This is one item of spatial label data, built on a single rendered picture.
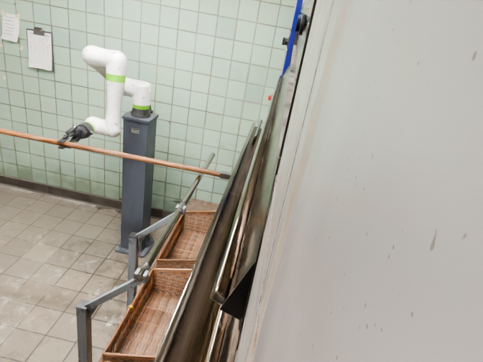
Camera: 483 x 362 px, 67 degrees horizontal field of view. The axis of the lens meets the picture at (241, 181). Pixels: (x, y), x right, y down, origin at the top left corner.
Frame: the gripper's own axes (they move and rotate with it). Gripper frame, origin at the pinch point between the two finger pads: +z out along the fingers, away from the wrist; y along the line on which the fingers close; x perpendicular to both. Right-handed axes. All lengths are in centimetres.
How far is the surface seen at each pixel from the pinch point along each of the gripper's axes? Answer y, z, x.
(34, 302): 119, 10, 22
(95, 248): 120, -56, 12
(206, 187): 75, -122, -66
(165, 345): -25, 133, -100
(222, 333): -29, 131, -111
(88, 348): 46, 87, -58
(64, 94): 13, -125, 72
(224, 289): -55, 146, -110
